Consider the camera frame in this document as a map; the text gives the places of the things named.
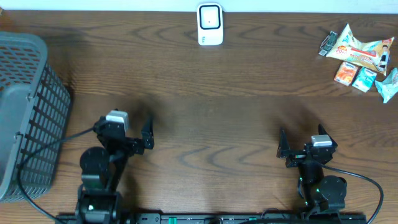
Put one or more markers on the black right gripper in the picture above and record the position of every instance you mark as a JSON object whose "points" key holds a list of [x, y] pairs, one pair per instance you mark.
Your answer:
{"points": [[296, 157]]}

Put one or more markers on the cream snack bag blue trim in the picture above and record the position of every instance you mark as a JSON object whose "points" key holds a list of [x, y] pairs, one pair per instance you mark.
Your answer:
{"points": [[372, 55]]}

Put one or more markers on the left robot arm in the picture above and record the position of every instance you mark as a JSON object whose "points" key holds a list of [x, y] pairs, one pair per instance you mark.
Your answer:
{"points": [[102, 168]]}

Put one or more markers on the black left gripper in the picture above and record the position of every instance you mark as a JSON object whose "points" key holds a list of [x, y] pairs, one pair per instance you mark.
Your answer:
{"points": [[148, 139]]}

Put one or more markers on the teal tissue pack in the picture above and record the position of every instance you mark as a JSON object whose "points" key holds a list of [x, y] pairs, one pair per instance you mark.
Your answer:
{"points": [[364, 79]]}

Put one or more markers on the light teal crinkled packet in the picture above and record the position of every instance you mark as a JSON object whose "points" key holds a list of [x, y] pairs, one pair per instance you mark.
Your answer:
{"points": [[388, 87]]}

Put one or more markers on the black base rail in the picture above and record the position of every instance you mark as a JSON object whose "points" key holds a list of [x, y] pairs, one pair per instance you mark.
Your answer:
{"points": [[156, 218]]}

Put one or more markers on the orange white tissue pack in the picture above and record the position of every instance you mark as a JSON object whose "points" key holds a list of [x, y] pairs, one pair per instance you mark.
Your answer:
{"points": [[346, 73]]}

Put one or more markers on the grey plastic mesh basket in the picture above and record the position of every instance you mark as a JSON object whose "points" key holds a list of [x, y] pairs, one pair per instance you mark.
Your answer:
{"points": [[35, 108]]}

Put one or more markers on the dark green square packet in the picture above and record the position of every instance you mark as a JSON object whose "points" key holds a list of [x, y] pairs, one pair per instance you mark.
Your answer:
{"points": [[328, 43]]}

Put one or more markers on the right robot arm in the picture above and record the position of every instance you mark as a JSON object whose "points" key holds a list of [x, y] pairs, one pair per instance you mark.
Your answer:
{"points": [[322, 193]]}

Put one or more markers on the white barcode scanner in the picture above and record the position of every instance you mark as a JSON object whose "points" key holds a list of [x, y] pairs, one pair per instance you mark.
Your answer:
{"points": [[210, 24]]}

